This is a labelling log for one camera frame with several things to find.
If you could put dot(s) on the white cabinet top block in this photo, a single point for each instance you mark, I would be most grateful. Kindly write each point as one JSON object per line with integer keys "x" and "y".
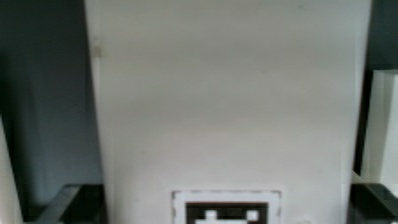
{"x": 228, "y": 92}

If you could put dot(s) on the white obstacle fence frame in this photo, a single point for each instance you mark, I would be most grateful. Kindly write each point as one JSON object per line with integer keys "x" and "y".
{"x": 381, "y": 144}

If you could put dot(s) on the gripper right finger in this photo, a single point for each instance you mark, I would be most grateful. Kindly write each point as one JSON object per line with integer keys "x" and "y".
{"x": 372, "y": 205}

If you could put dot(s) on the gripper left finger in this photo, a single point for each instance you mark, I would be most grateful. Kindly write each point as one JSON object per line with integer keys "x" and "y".
{"x": 77, "y": 206}

